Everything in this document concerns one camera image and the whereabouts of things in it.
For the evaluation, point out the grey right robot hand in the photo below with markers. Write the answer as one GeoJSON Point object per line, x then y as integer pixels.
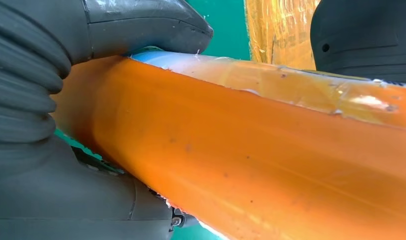
{"type": "Point", "coordinates": [57, 198]}

